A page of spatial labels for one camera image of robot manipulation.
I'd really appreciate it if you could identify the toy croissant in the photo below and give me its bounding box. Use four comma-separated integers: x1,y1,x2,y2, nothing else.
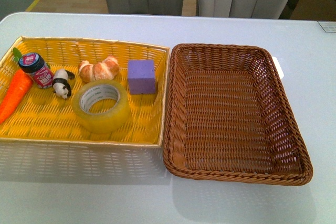
78,56,119,83

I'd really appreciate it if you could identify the yellowish clear packing tape roll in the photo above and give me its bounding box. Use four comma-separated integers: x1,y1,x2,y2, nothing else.
72,80,130,134

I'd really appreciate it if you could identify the brown wicker basket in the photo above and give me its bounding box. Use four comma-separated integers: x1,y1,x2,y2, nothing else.
163,44,313,186

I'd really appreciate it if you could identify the purple foam cube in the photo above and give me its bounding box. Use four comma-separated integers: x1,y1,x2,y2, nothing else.
128,60,156,95

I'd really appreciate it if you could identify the small jar with pink label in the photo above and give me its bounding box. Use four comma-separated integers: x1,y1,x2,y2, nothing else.
18,52,54,89

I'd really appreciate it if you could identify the white label on table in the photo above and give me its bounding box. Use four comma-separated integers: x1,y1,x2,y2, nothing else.
272,56,284,79

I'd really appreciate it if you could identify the orange toy carrot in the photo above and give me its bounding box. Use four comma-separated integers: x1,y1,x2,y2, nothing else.
1,67,34,124

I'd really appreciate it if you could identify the toy panda figurine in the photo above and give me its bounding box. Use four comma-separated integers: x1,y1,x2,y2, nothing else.
52,69,75,99

